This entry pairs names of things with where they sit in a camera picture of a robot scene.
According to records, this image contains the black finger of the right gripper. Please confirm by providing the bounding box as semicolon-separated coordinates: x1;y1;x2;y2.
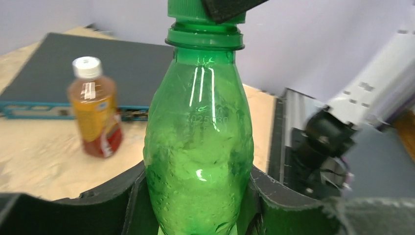
202;0;268;24

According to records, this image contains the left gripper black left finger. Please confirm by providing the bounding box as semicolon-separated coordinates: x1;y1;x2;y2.
0;162;159;235

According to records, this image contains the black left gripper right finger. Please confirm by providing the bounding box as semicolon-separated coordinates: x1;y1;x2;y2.
240;167;415;235

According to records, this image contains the green bottle cap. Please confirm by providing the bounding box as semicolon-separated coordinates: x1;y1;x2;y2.
167;0;246;24

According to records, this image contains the green plastic bottle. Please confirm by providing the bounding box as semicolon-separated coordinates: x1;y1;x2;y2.
143;22;254;235

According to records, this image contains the tea bottle with yellow-red label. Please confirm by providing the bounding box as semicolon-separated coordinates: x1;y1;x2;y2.
68;74;123;158

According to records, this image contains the white bottle cap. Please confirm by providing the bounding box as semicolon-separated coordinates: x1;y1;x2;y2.
72;56;103;79

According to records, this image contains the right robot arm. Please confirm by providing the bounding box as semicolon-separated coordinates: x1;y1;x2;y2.
206;0;415;199

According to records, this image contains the aluminium frame rail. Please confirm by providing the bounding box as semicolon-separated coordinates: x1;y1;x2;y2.
279;88;324;186

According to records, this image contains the dark blue network switch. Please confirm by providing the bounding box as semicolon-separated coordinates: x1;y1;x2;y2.
0;33;173;121

